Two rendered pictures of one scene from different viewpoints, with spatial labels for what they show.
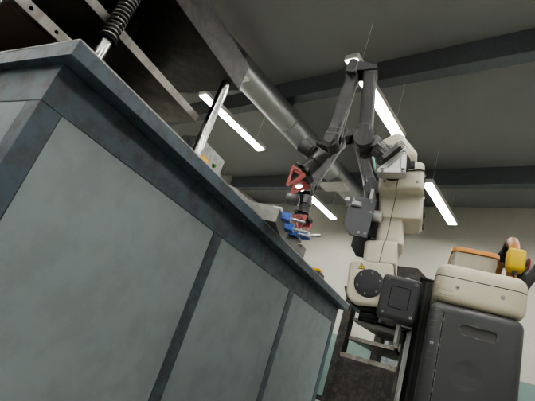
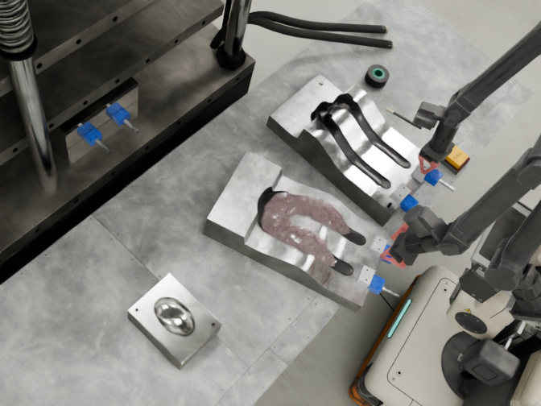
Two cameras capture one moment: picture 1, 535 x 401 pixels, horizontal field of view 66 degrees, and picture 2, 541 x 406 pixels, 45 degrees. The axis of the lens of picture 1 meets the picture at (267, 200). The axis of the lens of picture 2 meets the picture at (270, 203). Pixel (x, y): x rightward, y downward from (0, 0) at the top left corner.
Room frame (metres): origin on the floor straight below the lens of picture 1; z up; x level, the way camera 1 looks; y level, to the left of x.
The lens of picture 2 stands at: (0.68, 0.42, 2.53)
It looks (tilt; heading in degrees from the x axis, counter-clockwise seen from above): 61 degrees down; 350
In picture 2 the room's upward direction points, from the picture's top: 22 degrees clockwise
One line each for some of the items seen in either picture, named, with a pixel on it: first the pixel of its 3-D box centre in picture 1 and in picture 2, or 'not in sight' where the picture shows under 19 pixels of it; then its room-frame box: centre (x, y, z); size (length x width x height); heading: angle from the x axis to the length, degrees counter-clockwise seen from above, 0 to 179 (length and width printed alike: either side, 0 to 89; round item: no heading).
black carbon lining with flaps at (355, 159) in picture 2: not in sight; (360, 138); (1.87, 0.03, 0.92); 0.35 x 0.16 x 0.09; 57
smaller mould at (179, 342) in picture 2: not in sight; (174, 321); (1.20, 0.45, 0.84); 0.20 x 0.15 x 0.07; 57
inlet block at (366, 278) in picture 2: (288, 218); (378, 285); (1.42, -0.09, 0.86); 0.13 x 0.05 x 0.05; 74
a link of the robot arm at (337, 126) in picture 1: (343, 107); (497, 200); (1.44, -0.17, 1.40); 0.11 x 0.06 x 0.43; 156
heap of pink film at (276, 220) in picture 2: not in sight; (306, 222); (1.55, 0.15, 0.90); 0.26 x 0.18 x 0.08; 74
